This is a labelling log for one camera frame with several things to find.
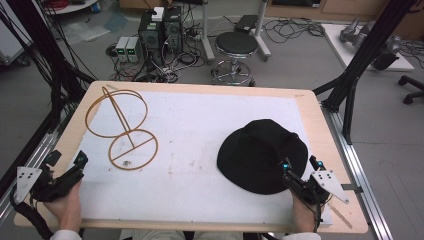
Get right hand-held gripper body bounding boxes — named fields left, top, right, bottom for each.
left=282, top=169, right=351, bottom=206

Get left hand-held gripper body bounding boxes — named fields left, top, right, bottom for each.
left=13, top=162, right=85, bottom=204

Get black brimmed hat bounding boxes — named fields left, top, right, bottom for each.
left=216, top=118, right=309, bottom=196

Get person's left hand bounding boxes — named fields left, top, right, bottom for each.
left=43, top=179, right=84, bottom=234

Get person's right hand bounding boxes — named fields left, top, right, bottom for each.
left=291, top=193, right=326, bottom=234

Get white table mat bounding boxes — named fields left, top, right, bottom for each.
left=66, top=90, right=334, bottom=228

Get grey power supply unit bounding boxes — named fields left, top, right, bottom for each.
left=125, top=36, right=142, bottom=63
left=115, top=36, right=130, bottom=63

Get black office chair base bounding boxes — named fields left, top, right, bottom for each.
left=397, top=74, right=424, bottom=106

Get grey equipment case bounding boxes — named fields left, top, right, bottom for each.
left=0, top=18, right=34, bottom=66

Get white platform board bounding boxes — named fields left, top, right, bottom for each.
left=321, top=23, right=415, bottom=73

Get clear plastic sheet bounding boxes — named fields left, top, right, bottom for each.
left=61, top=13, right=129, bottom=46

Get black round stool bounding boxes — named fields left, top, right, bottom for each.
left=210, top=31, right=260, bottom=87

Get white desk leg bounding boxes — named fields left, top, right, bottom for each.
left=199, top=0, right=216, bottom=65
left=252, top=0, right=272, bottom=63

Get black computer tower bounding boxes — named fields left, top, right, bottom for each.
left=162, top=6, right=185, bottom=56
left=137, top=10, right=165, bottom=66

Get flat black box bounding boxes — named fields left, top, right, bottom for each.
left=233, top=14, right=260, bottom=35

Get white round table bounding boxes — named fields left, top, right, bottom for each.
left=42, top=0, right=100, bottom=16

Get small white box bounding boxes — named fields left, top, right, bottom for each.
left=151, top=6, right=166, bottom=23

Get aluminium rail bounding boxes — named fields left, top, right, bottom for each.
left=0, top=108, right=73, bottom=228
left=320, top=103, right=395, bottom=240

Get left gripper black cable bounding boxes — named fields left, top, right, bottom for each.
left=8, top=185, right=55, bottom=240

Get gold wire hat stand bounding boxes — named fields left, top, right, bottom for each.
left=84, top=86, right=160, bottom=172

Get black frame stand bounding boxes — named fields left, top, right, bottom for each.
left=312, top=0, right=419, bottom=146
left=0, top=0, right=98, bottom=198

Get tangle of floor cables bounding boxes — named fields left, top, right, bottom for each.
left=105, top=19, right=208, bottom=84

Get black floor cables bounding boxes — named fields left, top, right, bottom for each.
left=261, top=16, right=326, bottom=45

